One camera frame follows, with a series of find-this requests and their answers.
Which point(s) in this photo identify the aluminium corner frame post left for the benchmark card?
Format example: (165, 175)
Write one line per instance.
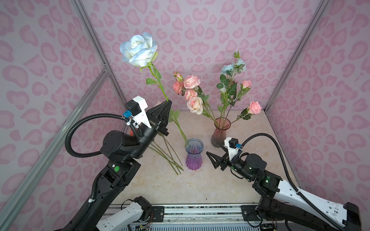
(97, 45)

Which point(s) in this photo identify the aluminium corner frame post right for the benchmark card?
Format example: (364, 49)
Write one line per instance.
(323, 6)

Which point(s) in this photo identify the aluminium diagonal frame bar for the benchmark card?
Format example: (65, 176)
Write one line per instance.
(18, 199)

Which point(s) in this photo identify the cream white rose stem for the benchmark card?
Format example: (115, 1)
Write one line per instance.
(163, 148)

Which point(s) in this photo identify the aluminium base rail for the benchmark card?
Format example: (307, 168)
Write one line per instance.
(130, 216)

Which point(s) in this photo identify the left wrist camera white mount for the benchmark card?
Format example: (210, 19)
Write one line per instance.
(135, 111)

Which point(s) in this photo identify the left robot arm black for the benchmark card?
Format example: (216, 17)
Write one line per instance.
(123, 151)

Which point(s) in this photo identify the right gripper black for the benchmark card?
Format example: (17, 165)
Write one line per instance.
(224, 163)

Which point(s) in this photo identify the blue purple glass vase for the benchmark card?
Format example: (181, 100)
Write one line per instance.
(194, 147)

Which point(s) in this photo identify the pale blue flower spray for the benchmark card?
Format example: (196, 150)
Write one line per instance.
(228, 87)

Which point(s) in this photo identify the pink white peony spray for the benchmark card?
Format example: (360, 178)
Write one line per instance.
(197, 100)

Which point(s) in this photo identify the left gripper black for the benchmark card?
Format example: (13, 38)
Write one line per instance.
(159, 124)

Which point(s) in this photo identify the white blue artificial rose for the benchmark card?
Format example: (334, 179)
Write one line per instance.
(141, 51)

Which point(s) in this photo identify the cream rose single stem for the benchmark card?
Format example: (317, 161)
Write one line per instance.
(173, 117)

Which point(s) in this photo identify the aluminium corner frame post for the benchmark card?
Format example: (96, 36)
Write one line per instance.
(97, 45)
(323, 6)

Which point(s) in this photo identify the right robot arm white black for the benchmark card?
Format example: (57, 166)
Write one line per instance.
(280, 201)

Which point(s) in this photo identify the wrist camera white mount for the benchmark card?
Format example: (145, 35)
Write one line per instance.
(135, 111)
(233, 147)

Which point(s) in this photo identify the pink grey glass vase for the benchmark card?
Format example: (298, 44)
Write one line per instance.
(219, 135)

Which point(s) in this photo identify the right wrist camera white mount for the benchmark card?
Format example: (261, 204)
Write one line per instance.
(233, 147)

